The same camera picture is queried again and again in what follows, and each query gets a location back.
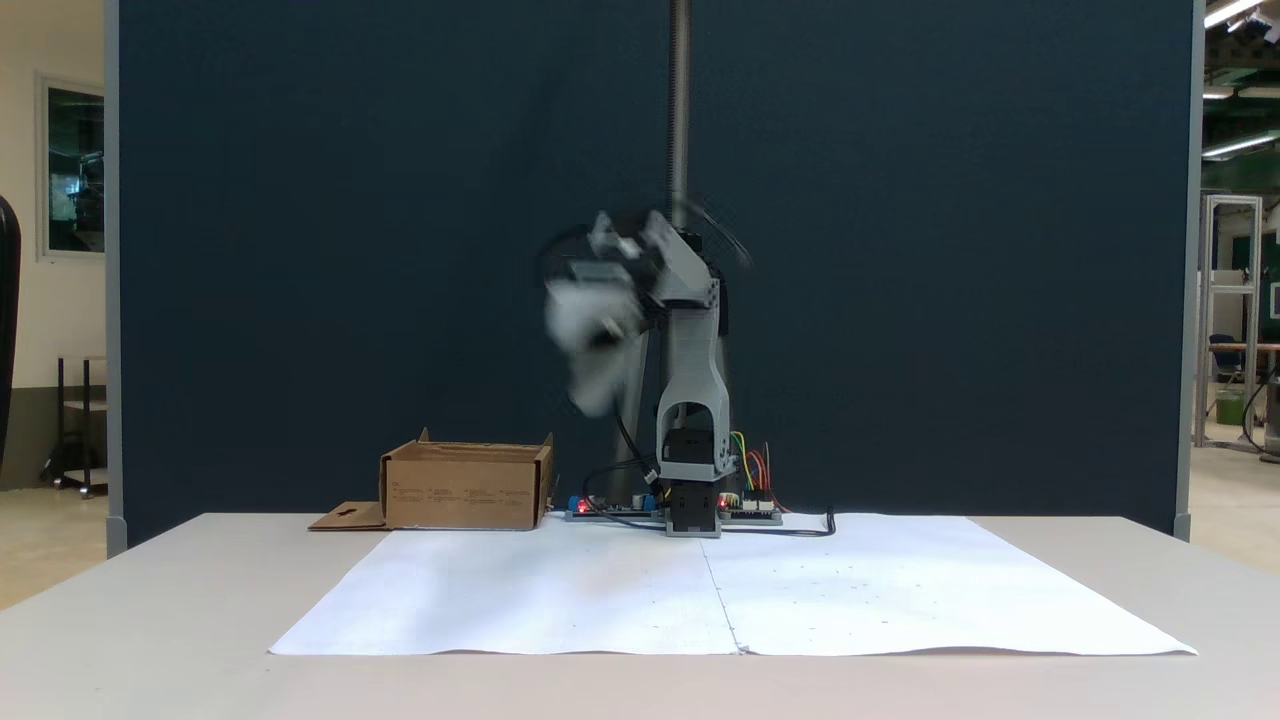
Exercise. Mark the grey wedge-shaped gripper finger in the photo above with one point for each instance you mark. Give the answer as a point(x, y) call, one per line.
point(600, 385)

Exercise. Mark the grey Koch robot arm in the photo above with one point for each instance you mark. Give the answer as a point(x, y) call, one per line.
point(692, 370)

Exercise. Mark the green bin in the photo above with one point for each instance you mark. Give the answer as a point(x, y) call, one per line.
point(1230, 408)

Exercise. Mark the blue circuit board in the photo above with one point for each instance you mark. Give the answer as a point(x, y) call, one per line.
point(610, 508)

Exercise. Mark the brown cardboard box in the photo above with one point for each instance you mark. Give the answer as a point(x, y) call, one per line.
point(460, 490)

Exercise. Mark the white paper sheet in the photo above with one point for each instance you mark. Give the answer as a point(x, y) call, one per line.
point(520, 590)
point(950, 590)

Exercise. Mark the grey metal pole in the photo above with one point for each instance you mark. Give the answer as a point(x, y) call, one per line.
point(680, 100)

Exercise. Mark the dark blue partition panel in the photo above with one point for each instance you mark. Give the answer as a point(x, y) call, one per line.
point(300, 250)

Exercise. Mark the black shelf cart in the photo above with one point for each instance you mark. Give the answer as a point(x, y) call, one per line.
point(85, 405)

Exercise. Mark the black rounded chair back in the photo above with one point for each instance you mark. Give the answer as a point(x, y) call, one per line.
point(7, 320)

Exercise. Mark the ceiling strip light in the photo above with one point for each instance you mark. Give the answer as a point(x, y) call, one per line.
point(1230, 12)
point(1240, 146)

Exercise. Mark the framed wall window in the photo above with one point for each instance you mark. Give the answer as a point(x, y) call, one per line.
point(75, 170)

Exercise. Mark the aluminium profile frame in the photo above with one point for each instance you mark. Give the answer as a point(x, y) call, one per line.
point(1203, 320)

